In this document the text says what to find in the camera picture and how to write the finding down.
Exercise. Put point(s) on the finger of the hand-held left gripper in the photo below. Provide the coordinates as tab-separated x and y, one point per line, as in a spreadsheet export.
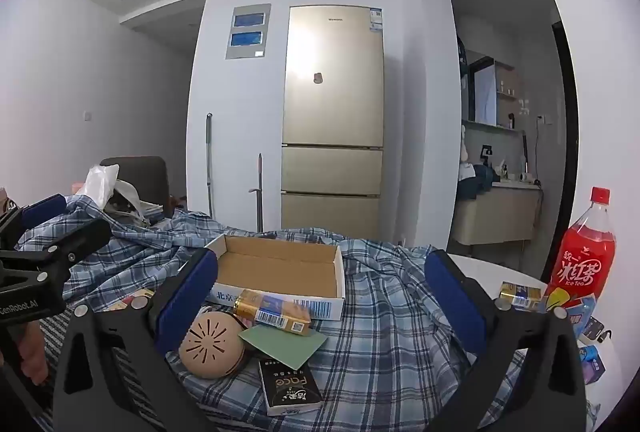
75	237
45	208

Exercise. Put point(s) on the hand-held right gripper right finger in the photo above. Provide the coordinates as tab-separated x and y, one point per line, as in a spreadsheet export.
455	302

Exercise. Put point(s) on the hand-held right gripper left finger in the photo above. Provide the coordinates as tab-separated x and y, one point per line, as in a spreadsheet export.
187	297

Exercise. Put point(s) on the gold cigarette pack blue label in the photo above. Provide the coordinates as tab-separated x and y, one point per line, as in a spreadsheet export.
270	309
520	294

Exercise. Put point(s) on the cardboard box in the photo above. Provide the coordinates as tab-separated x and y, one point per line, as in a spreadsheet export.
280	267

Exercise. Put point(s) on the green card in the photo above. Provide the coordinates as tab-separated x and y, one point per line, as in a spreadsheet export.
285	343

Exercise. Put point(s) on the black cigarette pack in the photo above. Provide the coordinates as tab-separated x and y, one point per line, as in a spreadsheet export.
287	387

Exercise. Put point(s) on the person's left hand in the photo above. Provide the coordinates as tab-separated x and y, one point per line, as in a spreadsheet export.
35	352

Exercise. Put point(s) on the white printed plastic bag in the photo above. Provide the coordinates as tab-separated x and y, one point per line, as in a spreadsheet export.
131	197

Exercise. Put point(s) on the stack of books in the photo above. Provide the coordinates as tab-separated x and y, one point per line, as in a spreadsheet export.
150	212

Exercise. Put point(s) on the blue plaid cloth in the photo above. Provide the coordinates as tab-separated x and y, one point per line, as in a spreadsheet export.
380	337

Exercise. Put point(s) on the grey chair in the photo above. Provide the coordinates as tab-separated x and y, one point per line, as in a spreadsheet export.
147	174

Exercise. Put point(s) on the beige vanity cabinet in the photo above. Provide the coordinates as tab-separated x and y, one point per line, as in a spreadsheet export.
500	212

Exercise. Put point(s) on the blue clothes pile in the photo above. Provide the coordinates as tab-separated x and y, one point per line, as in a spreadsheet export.
480	177

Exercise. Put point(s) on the red iced tea bottle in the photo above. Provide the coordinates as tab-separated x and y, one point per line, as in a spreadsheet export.
582	257

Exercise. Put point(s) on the black faucet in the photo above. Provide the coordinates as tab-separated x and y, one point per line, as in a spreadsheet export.
486	153

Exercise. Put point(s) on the bathroom mirror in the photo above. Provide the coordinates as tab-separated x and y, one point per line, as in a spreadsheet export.
485	92

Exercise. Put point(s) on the gold refrigerator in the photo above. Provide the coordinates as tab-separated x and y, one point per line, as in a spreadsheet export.
332	112

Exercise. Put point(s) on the fridge magnet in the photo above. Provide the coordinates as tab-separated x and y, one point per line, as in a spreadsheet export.
317	78

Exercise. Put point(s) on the wooden wall shelf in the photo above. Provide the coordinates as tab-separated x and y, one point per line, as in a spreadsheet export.
506	87

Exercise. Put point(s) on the grey wall panel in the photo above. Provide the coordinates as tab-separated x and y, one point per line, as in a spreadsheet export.
248	53

